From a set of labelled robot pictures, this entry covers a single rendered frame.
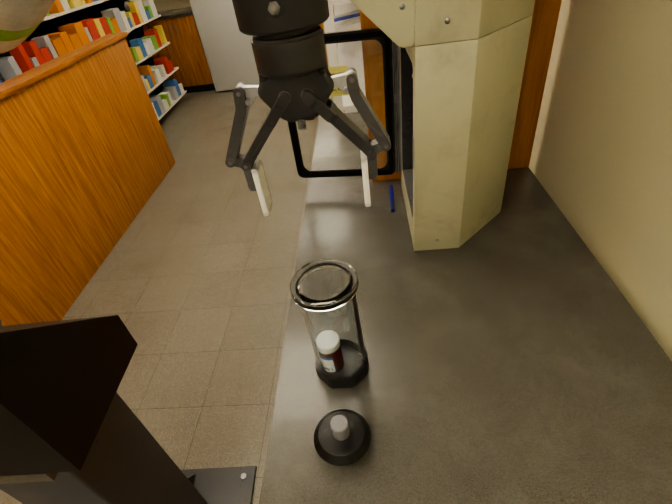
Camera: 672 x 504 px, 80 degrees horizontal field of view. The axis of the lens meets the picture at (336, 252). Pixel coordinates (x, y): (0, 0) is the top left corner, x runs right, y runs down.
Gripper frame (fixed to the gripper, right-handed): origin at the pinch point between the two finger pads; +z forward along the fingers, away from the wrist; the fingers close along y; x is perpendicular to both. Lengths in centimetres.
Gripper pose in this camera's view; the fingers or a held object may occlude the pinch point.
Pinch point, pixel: (316, 198)
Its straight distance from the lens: 54.4
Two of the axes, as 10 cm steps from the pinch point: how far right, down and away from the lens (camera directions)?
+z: 1.2, 7.7, 6.3
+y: -9.9, 0.8, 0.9
